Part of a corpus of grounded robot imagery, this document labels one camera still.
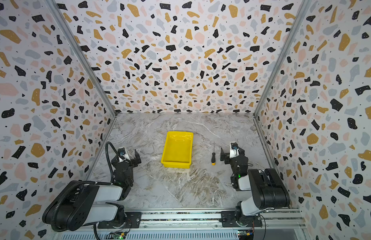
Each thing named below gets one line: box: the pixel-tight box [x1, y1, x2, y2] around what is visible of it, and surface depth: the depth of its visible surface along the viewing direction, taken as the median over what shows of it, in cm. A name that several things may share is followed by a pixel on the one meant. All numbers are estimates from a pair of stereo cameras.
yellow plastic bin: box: [161, 131, 194, 169], surface depth 99 cm
